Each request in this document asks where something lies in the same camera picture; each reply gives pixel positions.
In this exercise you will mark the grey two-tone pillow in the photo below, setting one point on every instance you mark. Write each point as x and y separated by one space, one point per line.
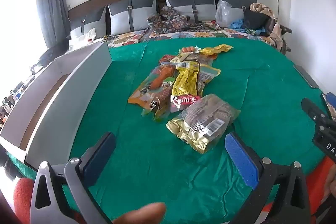
237 2
86 22
131 12
183 5

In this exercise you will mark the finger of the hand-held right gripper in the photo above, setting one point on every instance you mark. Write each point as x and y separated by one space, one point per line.
330 103
312 108

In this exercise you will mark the clear sausage packet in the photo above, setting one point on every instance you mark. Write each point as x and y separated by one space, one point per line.
157 79

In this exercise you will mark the person's right hand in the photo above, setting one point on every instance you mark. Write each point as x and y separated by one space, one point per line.
331 186

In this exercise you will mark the white cardboard box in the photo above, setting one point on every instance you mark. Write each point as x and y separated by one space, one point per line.
78 82

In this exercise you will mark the grey flat slab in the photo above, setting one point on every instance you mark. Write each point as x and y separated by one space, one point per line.
305 76

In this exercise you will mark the green blanket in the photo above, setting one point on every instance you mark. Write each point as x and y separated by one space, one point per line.
131 148

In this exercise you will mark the blue cloth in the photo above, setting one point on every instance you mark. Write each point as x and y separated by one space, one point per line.
236 23

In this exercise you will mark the pale snack packet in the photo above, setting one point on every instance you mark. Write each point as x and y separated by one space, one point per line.
194 57

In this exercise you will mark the floral bedsheet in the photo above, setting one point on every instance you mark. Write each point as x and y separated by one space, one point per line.
162 35

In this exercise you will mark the clear packet of brown eggs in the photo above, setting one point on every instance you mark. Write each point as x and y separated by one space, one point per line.
189 49

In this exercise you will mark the yellow crumpled wrapper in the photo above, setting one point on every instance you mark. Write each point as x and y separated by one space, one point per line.
218 49

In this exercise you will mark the dark patterned folded quilt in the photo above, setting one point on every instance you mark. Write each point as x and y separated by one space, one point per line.
168 19

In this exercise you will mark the red fuzzy cloth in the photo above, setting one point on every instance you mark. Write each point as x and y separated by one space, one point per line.
23 200

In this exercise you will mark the clear plastic bag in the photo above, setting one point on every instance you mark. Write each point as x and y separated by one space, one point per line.
223 12

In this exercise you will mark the dark chair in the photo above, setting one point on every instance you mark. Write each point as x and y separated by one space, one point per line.
284 35

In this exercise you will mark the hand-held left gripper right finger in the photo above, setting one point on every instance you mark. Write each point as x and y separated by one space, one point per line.
241 161

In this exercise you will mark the gold snack packet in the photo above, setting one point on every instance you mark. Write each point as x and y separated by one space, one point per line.
199 121

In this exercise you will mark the brown clear snack packet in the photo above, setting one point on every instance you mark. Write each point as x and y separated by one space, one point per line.
160 104

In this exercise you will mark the person's left hand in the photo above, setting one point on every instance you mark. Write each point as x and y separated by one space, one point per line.
144 213

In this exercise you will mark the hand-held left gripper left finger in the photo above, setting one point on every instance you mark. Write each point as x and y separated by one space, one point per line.
98 155

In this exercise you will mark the person's orange clothing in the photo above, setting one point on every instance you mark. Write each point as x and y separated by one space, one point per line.
319 179

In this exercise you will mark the beige patterned cloth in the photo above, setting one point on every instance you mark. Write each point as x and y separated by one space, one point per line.
263 7

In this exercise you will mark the black bag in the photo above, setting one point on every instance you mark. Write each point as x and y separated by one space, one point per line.
253 19

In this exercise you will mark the yellow packet with red label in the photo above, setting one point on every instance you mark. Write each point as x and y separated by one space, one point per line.
185 82

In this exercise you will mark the dark bundle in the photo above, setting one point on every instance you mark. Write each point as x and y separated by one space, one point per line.
52 54

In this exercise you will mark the clear packet of dark snack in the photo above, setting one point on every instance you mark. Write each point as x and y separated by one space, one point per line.
208 74

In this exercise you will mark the red fish snack packet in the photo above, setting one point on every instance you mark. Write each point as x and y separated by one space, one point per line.
165 58

